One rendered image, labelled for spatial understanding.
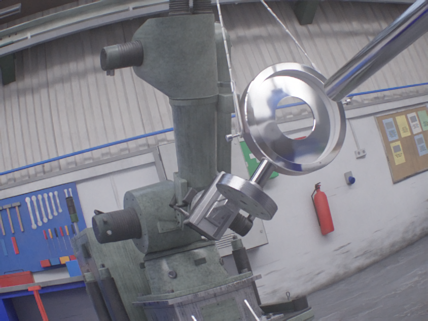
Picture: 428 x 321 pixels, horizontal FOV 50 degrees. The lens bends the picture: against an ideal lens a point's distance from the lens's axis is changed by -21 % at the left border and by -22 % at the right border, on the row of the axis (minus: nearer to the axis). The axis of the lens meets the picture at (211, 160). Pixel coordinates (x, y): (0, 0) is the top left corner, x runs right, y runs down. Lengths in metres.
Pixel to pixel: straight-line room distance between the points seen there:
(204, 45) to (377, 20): 5.83
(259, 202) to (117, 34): 4.76
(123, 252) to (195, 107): 1.17
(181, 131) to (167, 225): 0.45
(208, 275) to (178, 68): 0.98
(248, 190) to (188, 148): 0.67
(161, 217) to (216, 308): 0.52
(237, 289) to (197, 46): 1.16
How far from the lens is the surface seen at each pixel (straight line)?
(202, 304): 2.51
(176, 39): 2.12
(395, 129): 6.96
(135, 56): 2.25
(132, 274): 3.07
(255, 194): 1.61
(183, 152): 2.25
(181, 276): 2.55
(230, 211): 1.87
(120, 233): 2.47
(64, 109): 5.80
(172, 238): 2.49
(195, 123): 2.20
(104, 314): 2.99
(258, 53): 6.45
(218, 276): 2.59
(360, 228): 6.33
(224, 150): 2.48
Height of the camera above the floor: 0.73
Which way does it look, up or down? 10 degrees up
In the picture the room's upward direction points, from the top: 16 degrees counter-clockwise
